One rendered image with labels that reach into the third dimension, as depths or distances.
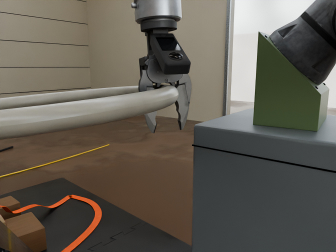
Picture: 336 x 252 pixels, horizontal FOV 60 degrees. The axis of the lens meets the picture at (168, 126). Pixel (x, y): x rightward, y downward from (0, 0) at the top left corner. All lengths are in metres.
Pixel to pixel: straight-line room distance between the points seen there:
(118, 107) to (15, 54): 6.27
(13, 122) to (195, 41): 5.26
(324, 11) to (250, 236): 0.58
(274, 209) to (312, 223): 0.09
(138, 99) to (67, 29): 6.91
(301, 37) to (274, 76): 0.11
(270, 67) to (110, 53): 6.28
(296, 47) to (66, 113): 0.61
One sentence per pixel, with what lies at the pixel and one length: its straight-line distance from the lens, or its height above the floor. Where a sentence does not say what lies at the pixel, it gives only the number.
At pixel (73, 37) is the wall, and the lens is 7.31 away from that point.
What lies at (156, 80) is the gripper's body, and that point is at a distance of 0.56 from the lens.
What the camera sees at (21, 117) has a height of 0.95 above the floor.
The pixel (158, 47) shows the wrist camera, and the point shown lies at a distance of 0.53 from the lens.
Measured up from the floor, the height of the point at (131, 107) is 0.96.
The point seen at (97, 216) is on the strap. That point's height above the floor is 0.02.
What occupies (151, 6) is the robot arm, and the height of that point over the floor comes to 1.11.
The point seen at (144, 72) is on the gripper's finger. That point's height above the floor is 0.99.
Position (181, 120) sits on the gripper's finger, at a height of 0.90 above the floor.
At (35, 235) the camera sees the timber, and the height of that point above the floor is 0.12.
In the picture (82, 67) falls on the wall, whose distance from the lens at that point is 7.40.
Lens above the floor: 1.00
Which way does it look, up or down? 11 degrees down
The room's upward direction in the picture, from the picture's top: straight up
